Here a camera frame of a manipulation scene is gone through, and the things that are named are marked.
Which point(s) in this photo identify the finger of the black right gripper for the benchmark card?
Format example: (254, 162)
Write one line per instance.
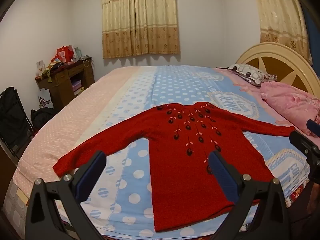
(313, 126)
(306, 146)

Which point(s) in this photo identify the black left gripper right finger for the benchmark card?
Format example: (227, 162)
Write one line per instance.
(270, 220)

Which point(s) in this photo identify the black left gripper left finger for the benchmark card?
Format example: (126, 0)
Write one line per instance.
(43, 220)

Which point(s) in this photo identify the red knitted embroidered sweater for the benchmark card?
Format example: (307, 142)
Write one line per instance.
(184, 190)

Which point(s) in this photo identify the pink folded blanket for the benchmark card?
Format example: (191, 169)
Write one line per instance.
(295, 105)

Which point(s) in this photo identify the cream wooden headboard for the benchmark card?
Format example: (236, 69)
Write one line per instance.
(282, 61)

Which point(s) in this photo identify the white patterned pillow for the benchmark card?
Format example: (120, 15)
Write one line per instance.
(252, 74)

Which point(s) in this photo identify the blue polka dot bedsheet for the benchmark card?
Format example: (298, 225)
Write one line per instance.
(120, 204)

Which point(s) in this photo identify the black folding chair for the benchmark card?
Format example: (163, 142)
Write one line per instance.
(16, 129)

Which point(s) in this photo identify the black bag on floor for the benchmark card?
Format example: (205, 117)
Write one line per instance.
(41, 116)

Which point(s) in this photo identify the beige right window curtain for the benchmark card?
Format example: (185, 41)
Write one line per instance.
(282, 21)

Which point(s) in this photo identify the beige window curtain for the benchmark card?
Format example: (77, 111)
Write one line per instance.
(282, 21)
(139, 27)

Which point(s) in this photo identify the green striped cloth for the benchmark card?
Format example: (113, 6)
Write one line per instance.
(53, 66)

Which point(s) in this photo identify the dark wooden desk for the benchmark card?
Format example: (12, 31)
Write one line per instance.
(61, 85)

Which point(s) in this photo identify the white card on desk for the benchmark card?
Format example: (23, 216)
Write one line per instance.
(40, 67)

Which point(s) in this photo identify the clear plastic bottle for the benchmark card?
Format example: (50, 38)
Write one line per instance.
(78, 52)

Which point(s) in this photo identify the beige centre window curtain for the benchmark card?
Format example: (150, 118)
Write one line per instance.
(139, 27)

